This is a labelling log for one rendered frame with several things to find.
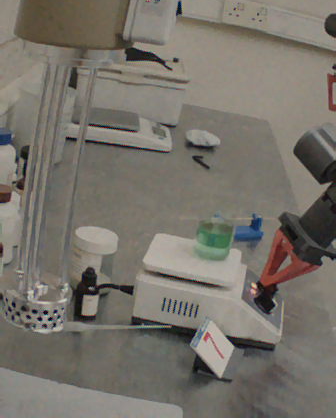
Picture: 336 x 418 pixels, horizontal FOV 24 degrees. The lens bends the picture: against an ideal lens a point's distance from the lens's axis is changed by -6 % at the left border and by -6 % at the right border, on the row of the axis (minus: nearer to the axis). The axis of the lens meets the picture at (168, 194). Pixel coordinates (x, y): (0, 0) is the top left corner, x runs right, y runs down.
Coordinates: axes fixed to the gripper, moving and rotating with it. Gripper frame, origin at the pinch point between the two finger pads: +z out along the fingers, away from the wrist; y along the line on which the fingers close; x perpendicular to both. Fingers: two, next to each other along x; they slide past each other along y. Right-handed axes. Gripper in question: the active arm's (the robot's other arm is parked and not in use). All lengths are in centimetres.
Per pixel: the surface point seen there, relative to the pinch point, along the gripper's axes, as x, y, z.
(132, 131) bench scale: -73, -43, 20
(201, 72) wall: -111, -92, 10
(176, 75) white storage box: -90, -61, 9
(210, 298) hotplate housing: 1.7, 11.4, 3.5
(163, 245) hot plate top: -9.5, 10.6, 5.1
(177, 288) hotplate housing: -1.4, 13.9, 5.3
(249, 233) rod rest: -21.9, -25.2, 6.7
